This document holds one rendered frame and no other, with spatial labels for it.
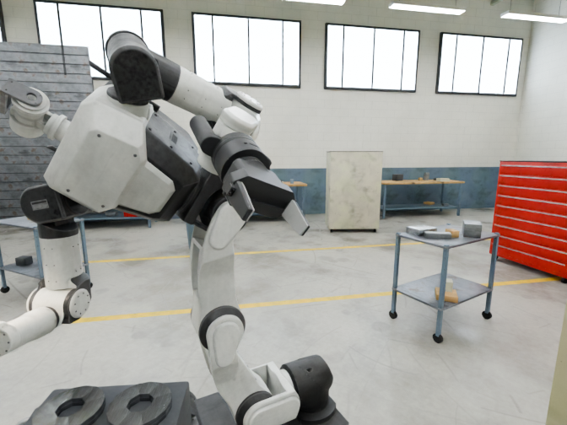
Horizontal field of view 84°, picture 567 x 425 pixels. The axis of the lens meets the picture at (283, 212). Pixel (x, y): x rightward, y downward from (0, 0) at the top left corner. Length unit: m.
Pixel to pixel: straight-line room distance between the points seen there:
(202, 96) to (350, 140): 7.88
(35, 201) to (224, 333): 0.60
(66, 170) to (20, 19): 8.50
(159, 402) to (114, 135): 0.52
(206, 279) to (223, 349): 0.21
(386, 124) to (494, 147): 3.47
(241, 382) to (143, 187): 0.70
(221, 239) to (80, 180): 0.36
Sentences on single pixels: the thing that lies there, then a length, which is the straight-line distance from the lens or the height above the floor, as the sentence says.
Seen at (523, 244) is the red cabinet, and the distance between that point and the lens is 5.33.
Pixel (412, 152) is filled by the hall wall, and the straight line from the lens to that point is 9.44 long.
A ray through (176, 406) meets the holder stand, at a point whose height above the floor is 1.15.
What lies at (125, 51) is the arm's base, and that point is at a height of 1.73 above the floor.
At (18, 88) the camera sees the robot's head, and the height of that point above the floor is 1.67.
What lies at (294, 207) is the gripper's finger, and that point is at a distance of 0.50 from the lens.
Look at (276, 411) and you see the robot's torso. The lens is 1.24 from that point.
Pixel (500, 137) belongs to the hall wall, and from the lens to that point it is 11.18.
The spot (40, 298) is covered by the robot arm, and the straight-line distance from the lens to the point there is 1.09.
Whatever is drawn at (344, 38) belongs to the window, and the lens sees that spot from 8.89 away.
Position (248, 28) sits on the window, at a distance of 8.40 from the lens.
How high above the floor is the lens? 1.53
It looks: 10 degrees down
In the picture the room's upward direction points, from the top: straight up
